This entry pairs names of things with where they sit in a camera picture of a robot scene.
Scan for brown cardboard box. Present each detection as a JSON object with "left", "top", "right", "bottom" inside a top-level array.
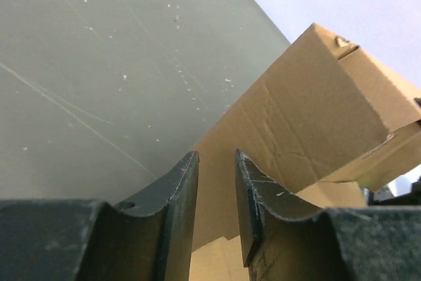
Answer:
[{"left": 189, "top": 24, "right": 420, "bottom": 280}]

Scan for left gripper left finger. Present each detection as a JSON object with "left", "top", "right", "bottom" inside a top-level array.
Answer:
[{"left": 78, "top": 151, "right": 199, "bottom": 280}]

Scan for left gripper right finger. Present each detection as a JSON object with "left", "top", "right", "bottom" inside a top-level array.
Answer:
[{"left": 235, "top": 149, "right": 352, "bottom": 281}]

